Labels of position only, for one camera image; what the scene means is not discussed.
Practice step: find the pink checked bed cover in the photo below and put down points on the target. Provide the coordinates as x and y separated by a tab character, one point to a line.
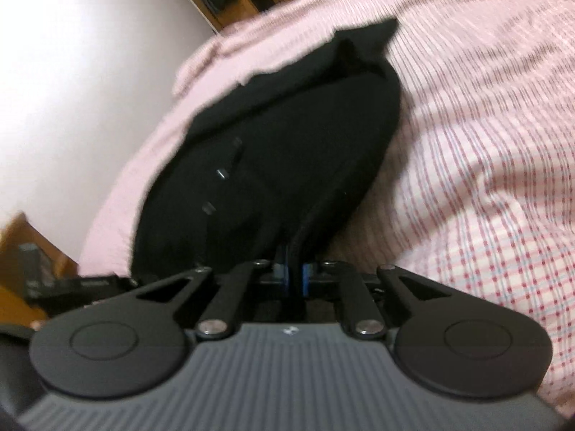
471	143

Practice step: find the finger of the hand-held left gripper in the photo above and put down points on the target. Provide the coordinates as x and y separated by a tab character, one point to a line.
108	283

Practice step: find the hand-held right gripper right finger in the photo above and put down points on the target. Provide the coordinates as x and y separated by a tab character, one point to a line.
309	280

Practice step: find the black buttoned cardigan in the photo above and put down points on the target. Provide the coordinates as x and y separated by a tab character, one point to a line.
287	143

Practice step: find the wooden bedside furniture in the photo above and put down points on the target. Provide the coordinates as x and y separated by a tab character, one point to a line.
13	242

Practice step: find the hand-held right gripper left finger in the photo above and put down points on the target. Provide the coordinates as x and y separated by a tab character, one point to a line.
280	278

